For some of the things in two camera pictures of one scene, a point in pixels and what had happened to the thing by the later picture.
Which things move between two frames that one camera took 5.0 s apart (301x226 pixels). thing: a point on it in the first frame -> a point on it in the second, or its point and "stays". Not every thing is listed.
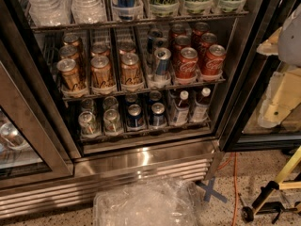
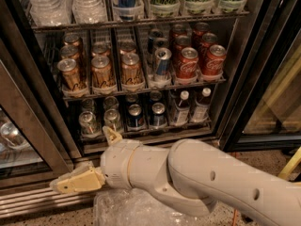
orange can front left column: [71, 73] stays
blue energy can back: [152, 35] stays
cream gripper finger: [270, 46] -> [112, 137]
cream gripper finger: [271, 114] -> [86, 178]
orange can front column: [131, 70] stays
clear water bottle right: [87, 5] stays
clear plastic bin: [148, 201] stays
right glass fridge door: [241, 132] stays
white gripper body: [291, 40] -> [115, 162]
